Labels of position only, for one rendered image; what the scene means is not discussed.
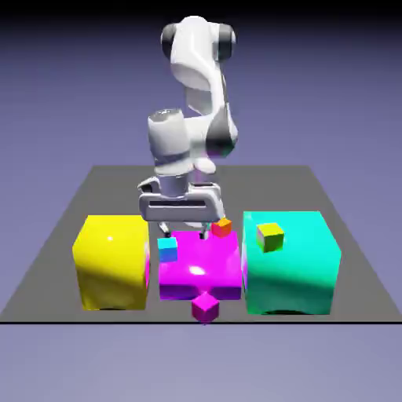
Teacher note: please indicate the large cyan box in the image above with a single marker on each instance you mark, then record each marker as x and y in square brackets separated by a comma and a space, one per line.
[290, 267]

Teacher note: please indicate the small orange cube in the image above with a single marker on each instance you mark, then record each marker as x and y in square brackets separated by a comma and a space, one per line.
[221, 227]

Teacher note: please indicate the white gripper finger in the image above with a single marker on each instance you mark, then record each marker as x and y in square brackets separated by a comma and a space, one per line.
[165, 229]
[204, 230]

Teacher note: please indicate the large magenta box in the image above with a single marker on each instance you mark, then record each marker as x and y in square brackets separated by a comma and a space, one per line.
[201, 267]

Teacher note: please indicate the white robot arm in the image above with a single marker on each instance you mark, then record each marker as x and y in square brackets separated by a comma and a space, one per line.
[194, 94]

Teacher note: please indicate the small blue cube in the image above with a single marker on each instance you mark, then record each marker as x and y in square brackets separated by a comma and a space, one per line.
[167, 249]

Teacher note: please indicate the small olive cube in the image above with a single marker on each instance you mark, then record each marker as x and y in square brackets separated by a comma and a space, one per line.
[270, 237]

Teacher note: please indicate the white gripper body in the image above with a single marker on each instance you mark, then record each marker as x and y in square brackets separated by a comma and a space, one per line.
[182, 212]

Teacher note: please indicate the small magenta cube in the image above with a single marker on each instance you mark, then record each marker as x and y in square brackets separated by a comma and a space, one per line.
[205, 307]

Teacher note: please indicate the large yellow box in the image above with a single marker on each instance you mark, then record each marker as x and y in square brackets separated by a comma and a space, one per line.
[111, 262]

